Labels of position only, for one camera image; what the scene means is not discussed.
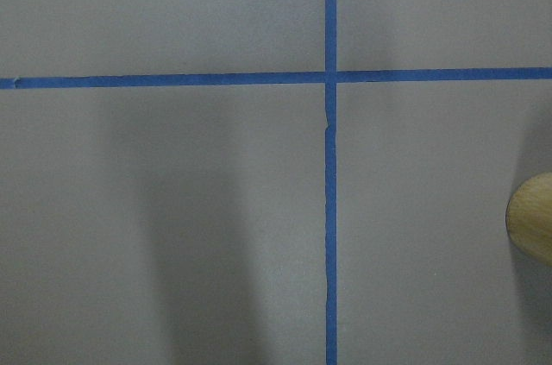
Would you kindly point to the wooden rounded handle end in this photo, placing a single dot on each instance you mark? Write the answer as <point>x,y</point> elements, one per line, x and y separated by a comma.
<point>528,217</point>

